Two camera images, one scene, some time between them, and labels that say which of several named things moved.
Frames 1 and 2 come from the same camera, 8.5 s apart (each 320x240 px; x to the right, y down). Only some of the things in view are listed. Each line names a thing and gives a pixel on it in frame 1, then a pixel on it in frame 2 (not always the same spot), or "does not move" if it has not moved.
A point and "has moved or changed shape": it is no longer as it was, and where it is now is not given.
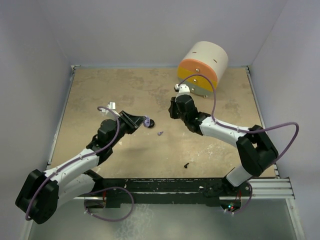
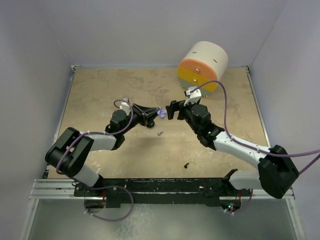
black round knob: x=151 y=123 does not move
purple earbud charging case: x=146 y=122 has moved or changed shape
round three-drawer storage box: x=207 y=58 does not move
